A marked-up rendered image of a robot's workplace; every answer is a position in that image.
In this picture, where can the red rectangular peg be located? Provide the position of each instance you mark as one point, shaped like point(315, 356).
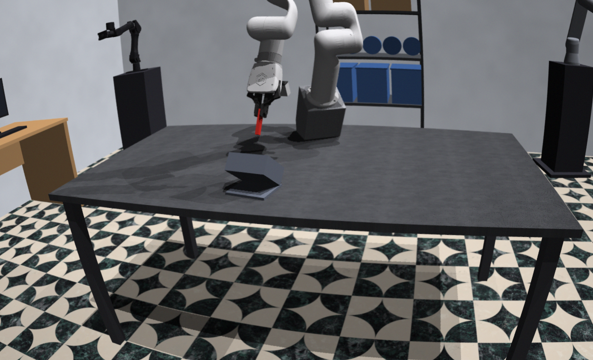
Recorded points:
point(258, 123)

